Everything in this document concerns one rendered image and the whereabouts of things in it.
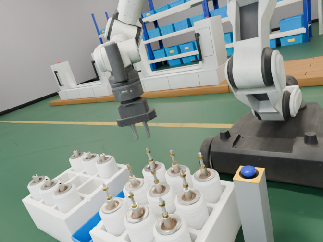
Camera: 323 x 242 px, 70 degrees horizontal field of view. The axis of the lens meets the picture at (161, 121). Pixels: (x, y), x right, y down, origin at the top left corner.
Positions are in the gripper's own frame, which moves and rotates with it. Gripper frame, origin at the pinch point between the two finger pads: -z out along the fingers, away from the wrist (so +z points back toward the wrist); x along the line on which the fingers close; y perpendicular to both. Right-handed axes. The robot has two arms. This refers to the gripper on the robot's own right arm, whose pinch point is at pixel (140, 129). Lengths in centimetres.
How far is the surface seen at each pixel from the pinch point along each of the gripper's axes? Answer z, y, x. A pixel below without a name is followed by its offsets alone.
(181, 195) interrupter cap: -23.0, -5.7, 7.6
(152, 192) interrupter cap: -22.9, -1.2, -2.3
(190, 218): -27.3, -11.2, 8.8
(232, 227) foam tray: -42.6, -2.7, 21.5
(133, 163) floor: -48, 70, -27
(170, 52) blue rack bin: -13, 552, 14
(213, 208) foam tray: -30.3, -5.7, 16.4
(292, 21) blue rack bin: -8, 395, 242
